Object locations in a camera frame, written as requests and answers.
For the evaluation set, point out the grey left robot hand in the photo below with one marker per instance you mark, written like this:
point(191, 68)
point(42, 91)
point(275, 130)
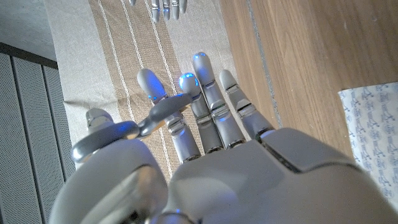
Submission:
point(233, 180)

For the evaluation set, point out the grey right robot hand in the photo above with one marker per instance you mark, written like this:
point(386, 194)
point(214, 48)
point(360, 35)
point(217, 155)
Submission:
point(166, 7)

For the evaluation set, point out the white printed receipt paper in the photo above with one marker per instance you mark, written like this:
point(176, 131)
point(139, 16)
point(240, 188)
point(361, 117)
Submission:
point(373, 137)

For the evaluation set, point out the beige striped curtain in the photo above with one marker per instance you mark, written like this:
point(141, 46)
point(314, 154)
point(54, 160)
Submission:
point(140, 62)

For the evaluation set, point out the grey tape outline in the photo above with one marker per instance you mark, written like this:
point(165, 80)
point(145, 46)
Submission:
point(264, 62)

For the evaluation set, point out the perforated grey ceiling panels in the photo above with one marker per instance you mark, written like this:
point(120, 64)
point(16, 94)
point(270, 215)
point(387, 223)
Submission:
point(28, 140)

